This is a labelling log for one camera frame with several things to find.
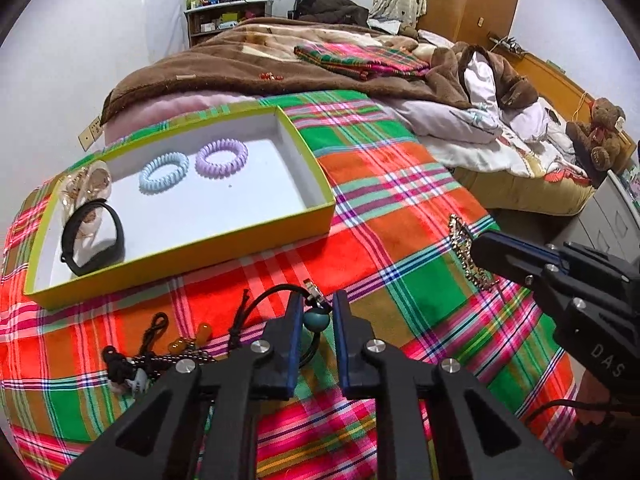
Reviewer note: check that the black wide hair band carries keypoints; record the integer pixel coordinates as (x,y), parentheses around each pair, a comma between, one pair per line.
(117,230)

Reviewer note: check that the wooden shelf desk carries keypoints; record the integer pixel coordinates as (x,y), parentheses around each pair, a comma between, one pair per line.
(225,17)

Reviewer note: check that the brown teddy bear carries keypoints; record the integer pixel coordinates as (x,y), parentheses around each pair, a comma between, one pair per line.
(602,132)

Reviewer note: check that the dark jacket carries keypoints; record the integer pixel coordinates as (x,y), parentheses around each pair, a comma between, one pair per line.
(330,10)

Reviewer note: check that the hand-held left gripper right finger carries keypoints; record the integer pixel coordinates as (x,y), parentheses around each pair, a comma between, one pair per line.
(342,355)

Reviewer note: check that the rhinestone hair clip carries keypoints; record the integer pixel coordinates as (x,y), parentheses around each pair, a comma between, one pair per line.
(462,245)

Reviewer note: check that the small red beads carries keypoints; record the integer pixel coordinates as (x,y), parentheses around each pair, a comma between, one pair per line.
(270,77)

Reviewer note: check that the wall outlet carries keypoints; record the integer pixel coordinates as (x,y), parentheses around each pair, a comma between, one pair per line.
(91,133)

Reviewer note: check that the brown fleece blanket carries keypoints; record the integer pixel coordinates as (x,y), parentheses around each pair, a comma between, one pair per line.
(200,70)

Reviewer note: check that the wooden headboard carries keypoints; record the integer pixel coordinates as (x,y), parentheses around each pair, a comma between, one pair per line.
(550,77)

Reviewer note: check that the yellow-green cardboard box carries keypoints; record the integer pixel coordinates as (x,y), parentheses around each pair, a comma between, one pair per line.
(225,200)

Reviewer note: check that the pink pillow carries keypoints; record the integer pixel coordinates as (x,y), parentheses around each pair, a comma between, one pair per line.
(165,110)

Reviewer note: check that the beige hair claw clip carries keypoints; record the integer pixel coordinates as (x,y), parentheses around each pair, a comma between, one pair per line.
(82,185)

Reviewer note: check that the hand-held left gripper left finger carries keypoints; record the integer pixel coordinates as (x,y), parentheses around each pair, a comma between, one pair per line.
(296,350)

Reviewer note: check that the grey drawer cabinet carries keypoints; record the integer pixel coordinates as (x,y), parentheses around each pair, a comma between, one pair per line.
(605,215)

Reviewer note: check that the wooden wardrobe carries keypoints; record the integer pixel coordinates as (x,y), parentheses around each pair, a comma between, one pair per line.
(475,0)

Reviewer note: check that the yellow bed base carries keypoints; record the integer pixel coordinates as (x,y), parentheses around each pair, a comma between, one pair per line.
(520,195)

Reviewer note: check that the plaid bed sheet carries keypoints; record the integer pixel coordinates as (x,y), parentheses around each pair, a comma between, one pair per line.
(400,185)

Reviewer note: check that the folded plaid cloth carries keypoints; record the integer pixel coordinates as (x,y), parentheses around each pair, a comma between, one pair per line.
(360,60)

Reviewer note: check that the white quilt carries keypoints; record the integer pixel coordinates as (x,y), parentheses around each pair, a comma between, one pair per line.
(450,130)

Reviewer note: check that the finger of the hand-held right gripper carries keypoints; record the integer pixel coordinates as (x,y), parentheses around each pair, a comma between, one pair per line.
(505,262)
(530,249)

